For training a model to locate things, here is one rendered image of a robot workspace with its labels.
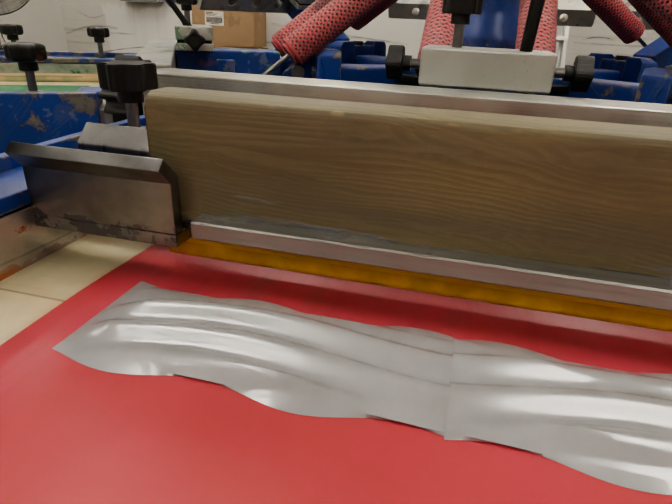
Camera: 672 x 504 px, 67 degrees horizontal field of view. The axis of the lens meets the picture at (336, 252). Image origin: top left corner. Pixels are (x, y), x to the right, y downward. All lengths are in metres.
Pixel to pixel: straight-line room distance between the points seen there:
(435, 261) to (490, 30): 0.81
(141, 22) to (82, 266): 4.98
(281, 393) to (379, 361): 0.05
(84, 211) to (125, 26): 5.08
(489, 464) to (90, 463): 0.14
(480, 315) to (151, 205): 0.19
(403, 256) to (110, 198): 0.17
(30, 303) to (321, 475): 0.19
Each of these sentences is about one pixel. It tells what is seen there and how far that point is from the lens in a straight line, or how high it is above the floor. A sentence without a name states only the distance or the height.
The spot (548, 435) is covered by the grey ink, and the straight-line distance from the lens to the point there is 0.22.
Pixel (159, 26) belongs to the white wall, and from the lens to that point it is 5.20.
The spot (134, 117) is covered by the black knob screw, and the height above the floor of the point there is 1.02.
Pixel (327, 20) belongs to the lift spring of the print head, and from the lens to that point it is 0.90.
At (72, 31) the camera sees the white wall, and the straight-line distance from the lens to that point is 5.75.
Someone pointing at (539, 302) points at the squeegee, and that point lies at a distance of 0.29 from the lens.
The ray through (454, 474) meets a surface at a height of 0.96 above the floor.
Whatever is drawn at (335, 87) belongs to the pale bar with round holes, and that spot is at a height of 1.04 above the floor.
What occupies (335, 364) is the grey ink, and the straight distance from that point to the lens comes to 0.23.
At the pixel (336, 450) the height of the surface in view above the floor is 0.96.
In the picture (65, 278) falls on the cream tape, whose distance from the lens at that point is 0.34.
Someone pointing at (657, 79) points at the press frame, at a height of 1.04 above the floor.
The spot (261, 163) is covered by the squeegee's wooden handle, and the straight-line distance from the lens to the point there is 0.27.
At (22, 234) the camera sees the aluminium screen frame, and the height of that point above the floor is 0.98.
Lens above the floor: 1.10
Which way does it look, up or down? 25 degrees down
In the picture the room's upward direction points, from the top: 3 degrees clockwise
